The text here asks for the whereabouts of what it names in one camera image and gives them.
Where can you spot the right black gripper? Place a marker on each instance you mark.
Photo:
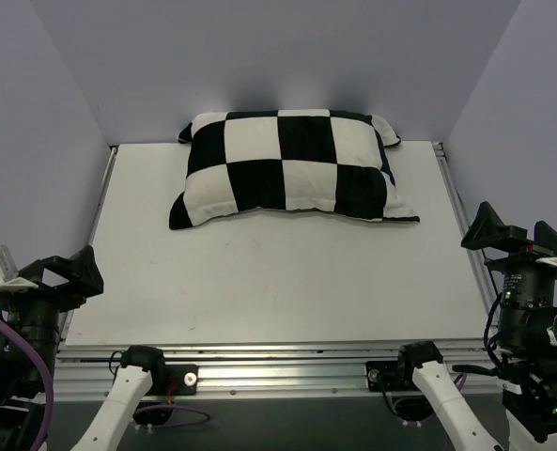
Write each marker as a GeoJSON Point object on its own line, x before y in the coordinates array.
{"type": "Point", "coordinates": [518, 258]}

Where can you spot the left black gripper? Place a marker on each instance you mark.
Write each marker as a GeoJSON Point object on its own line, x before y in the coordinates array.
{"type": "Point", "coordinates": [46, 291]}

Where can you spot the black white checkered pillowcase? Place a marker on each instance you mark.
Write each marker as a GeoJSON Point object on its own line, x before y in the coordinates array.
{"type": "Point", "coordinates": [292, 160]}

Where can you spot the left aluminium side rail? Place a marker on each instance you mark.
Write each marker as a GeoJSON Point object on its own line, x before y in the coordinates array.
{"type": "Point", "coordinates": [65, 318]}

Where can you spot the aluminium side rail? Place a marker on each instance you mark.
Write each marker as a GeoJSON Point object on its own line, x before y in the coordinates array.
{"type": "Point", "coordinates": [65, 318]}
{"type": "Point", "coordinates": [482, 276]}

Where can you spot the right aluminium side rail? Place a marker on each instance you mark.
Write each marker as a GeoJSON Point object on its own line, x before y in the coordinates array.
{"type": "Point", "coordinates": [482, 276]}

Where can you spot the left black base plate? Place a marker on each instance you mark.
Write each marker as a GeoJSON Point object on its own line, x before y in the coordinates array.
{"type": "Point", "coordinates": [176, 381]}

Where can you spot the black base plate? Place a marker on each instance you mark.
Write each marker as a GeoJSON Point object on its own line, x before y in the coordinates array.
{"type": "Point", "coordinates": [176, 381]}
{"type": "Point", "coordinates": [383, 375]}

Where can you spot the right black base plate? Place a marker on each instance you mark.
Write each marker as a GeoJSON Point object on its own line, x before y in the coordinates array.
{"type": "Point", "coordinates": [383, 375]}

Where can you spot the aluminium front frame rail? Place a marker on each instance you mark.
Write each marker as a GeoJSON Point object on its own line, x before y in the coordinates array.
{"type": "Point", "coordinates": [237, 372]}

